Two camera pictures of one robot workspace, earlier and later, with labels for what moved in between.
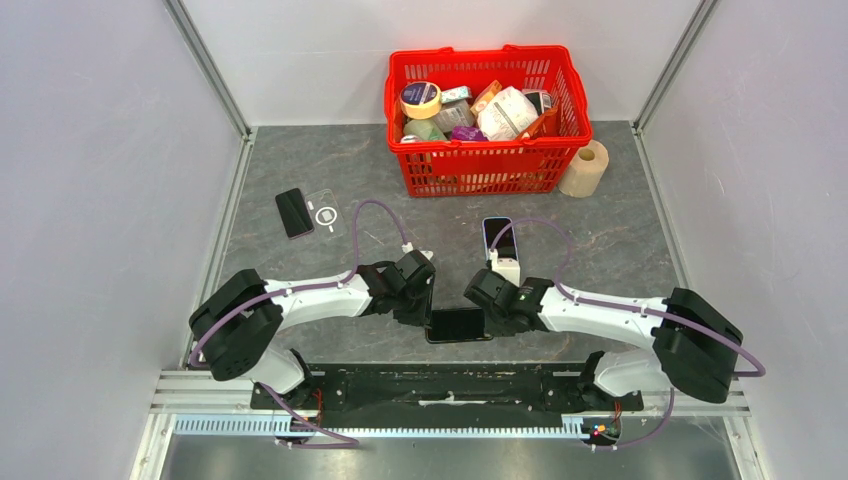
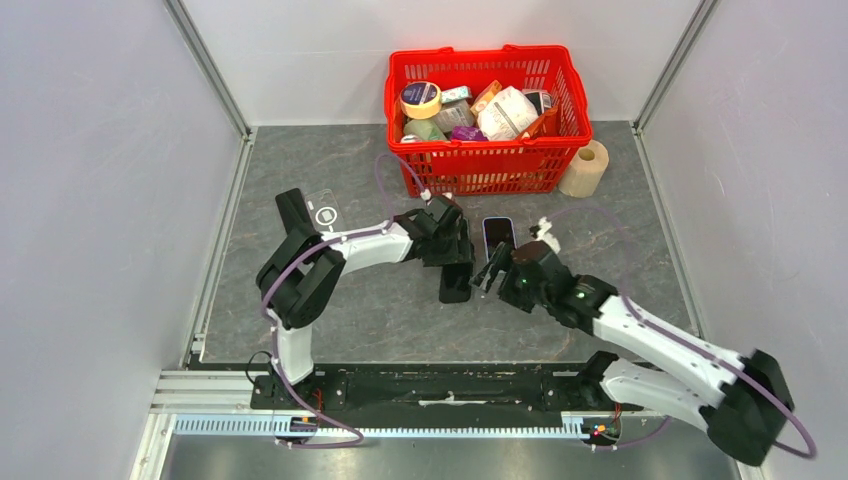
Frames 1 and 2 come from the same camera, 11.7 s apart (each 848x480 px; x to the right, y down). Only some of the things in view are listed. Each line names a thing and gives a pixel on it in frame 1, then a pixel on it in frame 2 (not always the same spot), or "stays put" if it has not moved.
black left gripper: (421, 316) → (459, 250)
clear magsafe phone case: (327, 218) stays put
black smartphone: (457, 324) → (455, 286)
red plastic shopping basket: (488, 168) stays put
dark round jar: (542, 100) stays put
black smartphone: (294, 213) stays put
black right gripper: (493, 330) → (501, 260)
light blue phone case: (506, 245) stays put
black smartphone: (506, 244) stays put
